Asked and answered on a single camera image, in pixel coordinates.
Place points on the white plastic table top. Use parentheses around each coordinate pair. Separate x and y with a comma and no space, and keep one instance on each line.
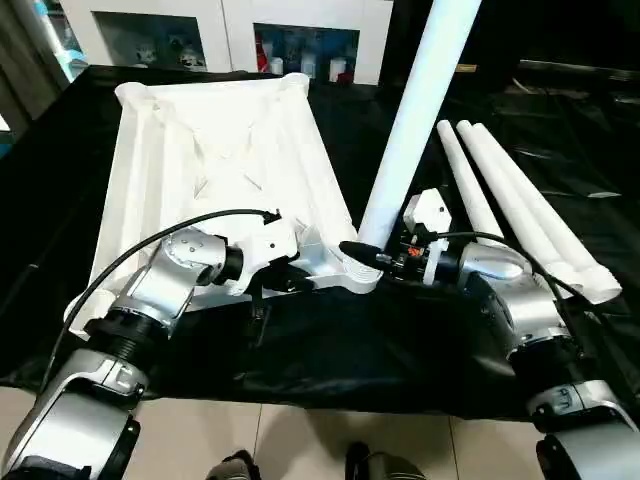
(220,170)

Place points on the light blue background object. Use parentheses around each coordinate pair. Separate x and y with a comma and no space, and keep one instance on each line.
(62,45)

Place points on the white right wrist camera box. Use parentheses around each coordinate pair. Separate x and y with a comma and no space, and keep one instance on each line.
(427,212)

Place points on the black right robot foot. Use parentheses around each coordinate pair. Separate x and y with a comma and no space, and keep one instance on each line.
(385,466)

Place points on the black left robot foot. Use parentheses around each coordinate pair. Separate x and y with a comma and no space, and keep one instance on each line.
(232,468)

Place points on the black table mat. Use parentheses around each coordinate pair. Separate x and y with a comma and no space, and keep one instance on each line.
(350,350)

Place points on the black robot foot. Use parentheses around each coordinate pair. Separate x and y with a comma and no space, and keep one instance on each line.
(385,466)
(232,468)

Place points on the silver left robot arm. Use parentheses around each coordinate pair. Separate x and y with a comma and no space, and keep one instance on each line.
(155,290)

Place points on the white glass door cabinet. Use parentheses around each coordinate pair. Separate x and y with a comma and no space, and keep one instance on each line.
(230,35)

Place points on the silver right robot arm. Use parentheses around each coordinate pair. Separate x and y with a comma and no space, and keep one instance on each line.
(520,310)

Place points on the white plastic table leg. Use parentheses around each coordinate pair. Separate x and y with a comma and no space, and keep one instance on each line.
(420,110)
(470,180)
(550,215)
(515,210)

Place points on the grey curtain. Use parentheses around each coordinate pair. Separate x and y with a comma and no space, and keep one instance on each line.
(20,60)

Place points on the small yellow label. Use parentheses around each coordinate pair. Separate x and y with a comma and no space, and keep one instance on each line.
(465,69)

